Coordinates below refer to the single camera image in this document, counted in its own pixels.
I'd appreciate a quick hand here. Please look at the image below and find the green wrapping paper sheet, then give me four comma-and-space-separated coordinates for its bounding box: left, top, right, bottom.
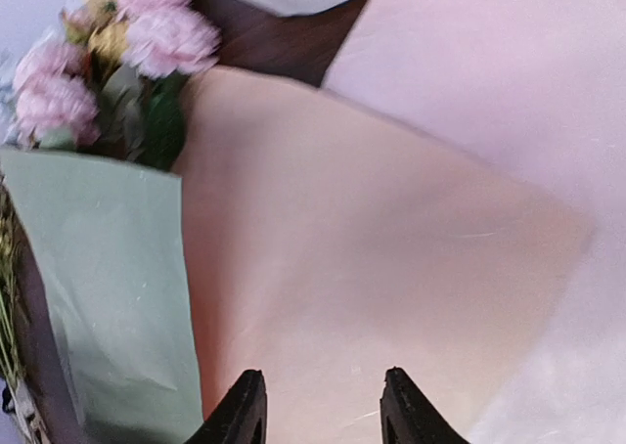
1, 150, 202, 443

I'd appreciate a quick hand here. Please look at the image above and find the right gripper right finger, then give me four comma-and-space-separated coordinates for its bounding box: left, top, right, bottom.
380, 367, 469, 444

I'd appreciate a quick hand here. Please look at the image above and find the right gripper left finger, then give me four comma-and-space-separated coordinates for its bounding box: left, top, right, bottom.
185, 370, 267, 444

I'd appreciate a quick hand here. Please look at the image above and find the pink carnation fake flower stem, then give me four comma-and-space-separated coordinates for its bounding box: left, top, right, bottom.
1, 0, 220, 171

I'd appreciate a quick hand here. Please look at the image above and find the pink wrapping paper sheet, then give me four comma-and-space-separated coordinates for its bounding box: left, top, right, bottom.
324, 0, 625, 443

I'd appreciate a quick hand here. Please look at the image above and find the tan kraft paper sheet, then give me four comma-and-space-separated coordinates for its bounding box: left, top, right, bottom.
175, 67, 592, 443

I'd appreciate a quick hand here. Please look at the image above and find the yellow fake flower stem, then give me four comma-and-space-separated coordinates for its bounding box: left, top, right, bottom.
61, 0, 127, 78

